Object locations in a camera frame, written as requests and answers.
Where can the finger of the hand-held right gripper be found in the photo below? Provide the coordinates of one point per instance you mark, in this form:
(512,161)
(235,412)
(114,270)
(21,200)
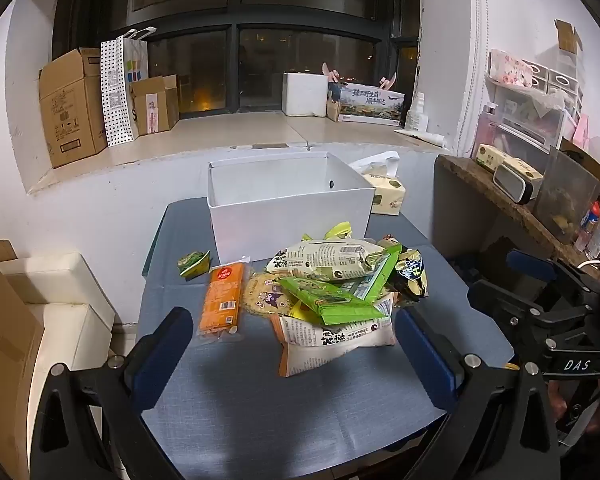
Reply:
(500,302)
(530,263)

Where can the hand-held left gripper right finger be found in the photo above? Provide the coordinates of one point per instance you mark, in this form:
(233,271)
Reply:
(425,360)

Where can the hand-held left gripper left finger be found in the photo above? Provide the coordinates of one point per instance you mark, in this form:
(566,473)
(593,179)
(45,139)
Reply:
(155,357)

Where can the black green snack packet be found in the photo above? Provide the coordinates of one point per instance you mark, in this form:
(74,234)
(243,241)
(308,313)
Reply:
(410,272)

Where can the green white snack packet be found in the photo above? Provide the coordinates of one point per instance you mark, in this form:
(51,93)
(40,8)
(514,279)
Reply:
(377,277)

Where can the large white orange snack bag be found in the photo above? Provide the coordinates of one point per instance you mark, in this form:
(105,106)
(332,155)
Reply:
(330,347)

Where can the small green snack packet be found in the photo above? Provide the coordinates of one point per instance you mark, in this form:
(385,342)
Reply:
(192,263)

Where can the purple print cracker packet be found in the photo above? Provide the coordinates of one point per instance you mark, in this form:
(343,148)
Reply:
(262,297)

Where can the yellow snack bag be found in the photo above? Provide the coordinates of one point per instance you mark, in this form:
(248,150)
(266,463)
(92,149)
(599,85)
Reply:
(302,314)

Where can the large white green snack bag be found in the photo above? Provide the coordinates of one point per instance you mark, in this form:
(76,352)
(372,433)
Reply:
(325,258)

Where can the yellow-green snack packet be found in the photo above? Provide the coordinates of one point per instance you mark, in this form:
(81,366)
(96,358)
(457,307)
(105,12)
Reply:
(339,231)

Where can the white cardboard box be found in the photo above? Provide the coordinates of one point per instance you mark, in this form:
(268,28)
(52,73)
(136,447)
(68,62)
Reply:
(290,220)

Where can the person's right hand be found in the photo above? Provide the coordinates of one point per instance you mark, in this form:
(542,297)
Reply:
(557,404)

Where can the blue red bottle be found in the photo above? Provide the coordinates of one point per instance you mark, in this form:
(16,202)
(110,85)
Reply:
(590,227)

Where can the clear acrylic container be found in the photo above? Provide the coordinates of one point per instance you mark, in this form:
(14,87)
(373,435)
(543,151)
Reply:
(565,195)

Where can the white black speaker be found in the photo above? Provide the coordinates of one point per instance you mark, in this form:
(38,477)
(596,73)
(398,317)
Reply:
(512,182)

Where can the wooden desk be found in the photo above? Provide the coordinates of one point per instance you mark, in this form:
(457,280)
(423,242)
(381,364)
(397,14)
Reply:
(480,185)

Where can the white sofa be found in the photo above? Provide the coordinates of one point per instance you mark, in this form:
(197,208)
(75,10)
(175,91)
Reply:
(55,310)

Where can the yellow tissue pack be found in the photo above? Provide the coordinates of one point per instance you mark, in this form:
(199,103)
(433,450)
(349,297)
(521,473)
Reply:
(490,155)

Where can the blue tablecloth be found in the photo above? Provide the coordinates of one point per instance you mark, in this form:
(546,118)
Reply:
(280,410)

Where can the white plastic drawer unit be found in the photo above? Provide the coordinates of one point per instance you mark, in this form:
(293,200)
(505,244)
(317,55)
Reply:
(530,115)

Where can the flat brown cardboard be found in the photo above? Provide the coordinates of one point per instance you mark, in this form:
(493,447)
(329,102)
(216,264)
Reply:
(5,360)

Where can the yellow-green tissue pack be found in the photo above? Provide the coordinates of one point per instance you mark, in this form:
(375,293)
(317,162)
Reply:
(386,195)

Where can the white paper sheet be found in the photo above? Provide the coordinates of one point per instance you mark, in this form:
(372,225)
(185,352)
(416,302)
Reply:
(422,136)

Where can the white plastic bag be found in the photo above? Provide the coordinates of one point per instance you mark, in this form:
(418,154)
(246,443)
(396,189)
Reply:
(375,161)

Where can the pink tissue package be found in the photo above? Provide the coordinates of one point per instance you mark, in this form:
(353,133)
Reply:
(510,68)

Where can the printed carton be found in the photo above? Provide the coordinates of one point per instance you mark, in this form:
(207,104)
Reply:
(367,105)

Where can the pink slipper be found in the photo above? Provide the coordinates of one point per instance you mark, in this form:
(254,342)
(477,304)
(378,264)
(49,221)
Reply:
(390,82)
(330,72)

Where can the brown cardboard piece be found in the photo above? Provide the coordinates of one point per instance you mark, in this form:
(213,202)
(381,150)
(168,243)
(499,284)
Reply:
(568,36)

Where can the stone window sill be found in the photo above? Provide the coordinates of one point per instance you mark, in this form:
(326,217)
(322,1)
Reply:
(230,132)

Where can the small brown cardboard box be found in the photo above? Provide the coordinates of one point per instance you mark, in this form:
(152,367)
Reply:
(155,105)

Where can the polka dot paper bag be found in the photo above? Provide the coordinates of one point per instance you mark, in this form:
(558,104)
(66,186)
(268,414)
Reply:
(116,95)

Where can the large brown cardboard box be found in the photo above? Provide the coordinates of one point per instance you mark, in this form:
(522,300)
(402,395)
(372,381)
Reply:
(72,105)

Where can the white foam box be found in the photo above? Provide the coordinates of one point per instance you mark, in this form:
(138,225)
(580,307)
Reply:
(304,94)

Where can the dark window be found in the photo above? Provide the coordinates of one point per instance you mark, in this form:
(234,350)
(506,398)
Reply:
(205,70)

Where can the white paper bag coloured squares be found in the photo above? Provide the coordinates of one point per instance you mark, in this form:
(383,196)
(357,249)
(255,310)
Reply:
(137,60)

